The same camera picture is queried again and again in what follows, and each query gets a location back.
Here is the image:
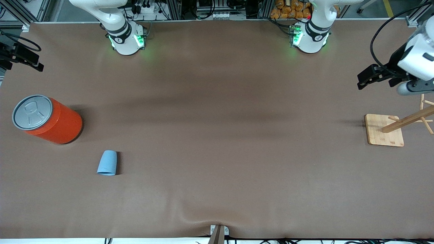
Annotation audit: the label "brown camera mount post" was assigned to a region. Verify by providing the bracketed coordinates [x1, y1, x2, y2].
[208, 225, 225, 244]

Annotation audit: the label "black electronics box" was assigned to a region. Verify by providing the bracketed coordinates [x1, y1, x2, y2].
[197, 0, 247, 13]

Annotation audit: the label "orange can with grey lid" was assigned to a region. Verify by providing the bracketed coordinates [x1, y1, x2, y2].
[12, 95, 83, 145]

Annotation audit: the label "grey metal table bracket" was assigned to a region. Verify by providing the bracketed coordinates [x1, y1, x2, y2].
[210, 225, 230, 236]

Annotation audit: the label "grey chair leg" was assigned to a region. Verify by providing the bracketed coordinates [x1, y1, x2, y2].
[356, 0, 374, 14]

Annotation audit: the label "aluminium frame post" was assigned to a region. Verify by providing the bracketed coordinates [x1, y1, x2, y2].
[405, 0, 434, 27]
[0, 0, 51, 32]
[165, 0, 182, 20]

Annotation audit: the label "white power strip black plugs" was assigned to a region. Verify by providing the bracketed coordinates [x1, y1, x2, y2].
[132, 0, 164, 15]

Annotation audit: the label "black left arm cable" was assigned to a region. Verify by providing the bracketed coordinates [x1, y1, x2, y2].
[370, 2, 434, 73]

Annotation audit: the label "light blue plastic cup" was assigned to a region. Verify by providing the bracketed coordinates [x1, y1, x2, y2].
[97, 150, 118, 176]

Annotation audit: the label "pile of orange snacks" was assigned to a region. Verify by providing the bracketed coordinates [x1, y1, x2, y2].
[270, 0, 312, 19]

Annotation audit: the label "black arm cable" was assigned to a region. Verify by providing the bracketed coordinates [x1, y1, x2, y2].
[0, 30, 42, 52]
[370, 2, 434, 73]

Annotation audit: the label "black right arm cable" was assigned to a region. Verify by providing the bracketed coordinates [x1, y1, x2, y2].
[0, 30, 42, 52]

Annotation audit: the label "wooden mug tree stand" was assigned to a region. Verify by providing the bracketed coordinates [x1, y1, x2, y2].
[365, 94, 434, 147]

